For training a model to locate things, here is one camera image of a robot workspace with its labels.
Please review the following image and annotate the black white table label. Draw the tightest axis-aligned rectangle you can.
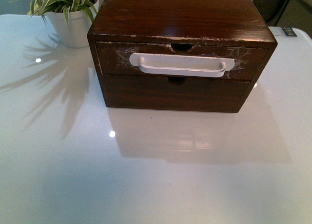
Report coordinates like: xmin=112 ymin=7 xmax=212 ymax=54
xmin=269 ymin=26 xmax=297 ymax=37

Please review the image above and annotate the green striped spider plant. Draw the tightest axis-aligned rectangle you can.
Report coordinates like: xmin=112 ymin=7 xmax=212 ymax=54
xmin=12 ymin=0 xmax=99 ymax=24

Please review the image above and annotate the dark wooden drawer cabinet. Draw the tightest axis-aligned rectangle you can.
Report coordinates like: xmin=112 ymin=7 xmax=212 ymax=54
xmin=86 ymin=0 xmax=278 ymax=115

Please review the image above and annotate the white metal drawer handle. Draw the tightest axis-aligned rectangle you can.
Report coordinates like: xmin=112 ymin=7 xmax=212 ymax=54
xmin=129 ymin=53 xmax=235 ymax=78

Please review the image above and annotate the white plant pot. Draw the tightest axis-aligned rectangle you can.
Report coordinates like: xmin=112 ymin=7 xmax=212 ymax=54
xmin=45 ymin=0 xmax=99 ymax=48

